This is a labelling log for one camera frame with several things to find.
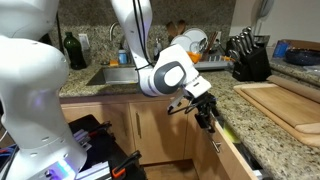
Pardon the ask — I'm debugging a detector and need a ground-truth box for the short wooden spatula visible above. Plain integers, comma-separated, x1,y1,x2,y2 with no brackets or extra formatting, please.
176,19,188,35

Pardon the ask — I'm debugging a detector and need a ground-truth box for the large white plate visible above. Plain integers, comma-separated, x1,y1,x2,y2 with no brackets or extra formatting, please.
182,28,208,51

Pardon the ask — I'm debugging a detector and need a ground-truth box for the dark green glass bottle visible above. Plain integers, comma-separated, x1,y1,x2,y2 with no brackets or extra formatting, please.
63,31,88,71

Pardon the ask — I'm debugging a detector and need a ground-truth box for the brown cardboard box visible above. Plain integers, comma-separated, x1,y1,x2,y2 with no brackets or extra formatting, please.
283,38,320,51

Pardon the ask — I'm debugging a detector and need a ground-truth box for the large wooden cutting board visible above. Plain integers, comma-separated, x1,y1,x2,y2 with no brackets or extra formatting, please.
233,83,320,148

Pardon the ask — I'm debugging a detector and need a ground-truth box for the wooden rolling pin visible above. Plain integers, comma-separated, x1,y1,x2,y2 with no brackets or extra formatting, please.
267,74,320,104

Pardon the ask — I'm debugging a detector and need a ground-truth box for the grey dish rack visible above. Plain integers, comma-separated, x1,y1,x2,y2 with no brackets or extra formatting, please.
194,49,235,71

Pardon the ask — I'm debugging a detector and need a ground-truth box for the long wooden spoon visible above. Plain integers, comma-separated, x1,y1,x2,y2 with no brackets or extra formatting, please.
165,21,179,38

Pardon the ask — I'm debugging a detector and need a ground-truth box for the stainless steel sink basin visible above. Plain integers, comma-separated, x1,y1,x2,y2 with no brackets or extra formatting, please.
87,66,140,86

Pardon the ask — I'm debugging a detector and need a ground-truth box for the light wood kitchen drawer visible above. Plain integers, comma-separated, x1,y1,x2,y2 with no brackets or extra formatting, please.
184,106,274,180

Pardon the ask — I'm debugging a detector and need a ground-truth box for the silver aluminium rail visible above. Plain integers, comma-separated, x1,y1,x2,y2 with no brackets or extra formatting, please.
73,129,112,180

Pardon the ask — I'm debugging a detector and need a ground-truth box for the wooden cabinet door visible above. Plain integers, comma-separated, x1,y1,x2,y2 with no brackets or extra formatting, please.
60,102,136,157
129,99,190,165

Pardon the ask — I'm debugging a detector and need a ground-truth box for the black robot cart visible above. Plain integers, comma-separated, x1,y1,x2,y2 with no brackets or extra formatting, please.
68,114,148,180

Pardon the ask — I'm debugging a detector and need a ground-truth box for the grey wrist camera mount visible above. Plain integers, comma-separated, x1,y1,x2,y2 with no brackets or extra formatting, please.
167,94,190,114

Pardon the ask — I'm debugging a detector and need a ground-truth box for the small white plate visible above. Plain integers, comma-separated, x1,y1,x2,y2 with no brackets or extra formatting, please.
169,34,194,53

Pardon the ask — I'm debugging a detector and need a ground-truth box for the dark blue bowl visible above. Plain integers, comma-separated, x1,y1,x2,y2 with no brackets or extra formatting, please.
284,47,320,67

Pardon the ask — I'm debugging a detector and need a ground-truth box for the silver drawer handle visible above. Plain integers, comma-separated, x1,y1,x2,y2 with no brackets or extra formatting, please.
210,139,223,154

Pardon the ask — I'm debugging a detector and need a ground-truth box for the blue box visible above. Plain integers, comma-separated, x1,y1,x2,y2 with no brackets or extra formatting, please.
273,39,289,59

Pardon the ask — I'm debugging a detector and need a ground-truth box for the stainless steel faucet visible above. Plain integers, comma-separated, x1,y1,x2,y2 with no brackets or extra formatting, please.
109,21,123,43

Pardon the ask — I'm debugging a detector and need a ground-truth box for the small wooden cutting board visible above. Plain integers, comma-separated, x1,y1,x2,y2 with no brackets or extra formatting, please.
249,84,320,135

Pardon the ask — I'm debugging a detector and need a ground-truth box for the clear wine glass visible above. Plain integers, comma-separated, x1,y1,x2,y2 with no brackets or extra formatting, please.
198,37,210,54

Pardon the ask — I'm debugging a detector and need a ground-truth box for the black knife block with knives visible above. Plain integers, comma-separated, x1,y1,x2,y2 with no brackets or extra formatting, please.
227,25,273,83

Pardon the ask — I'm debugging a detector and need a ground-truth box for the white wall outlet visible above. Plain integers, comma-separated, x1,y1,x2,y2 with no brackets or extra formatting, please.
78,33,91,51

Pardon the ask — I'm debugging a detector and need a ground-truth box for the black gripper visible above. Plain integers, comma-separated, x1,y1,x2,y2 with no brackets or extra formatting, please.
193,92,220,134

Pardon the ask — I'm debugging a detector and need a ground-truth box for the black orange clamp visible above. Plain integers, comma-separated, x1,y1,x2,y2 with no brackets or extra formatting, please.
87,120,113,135
111,149,143,179

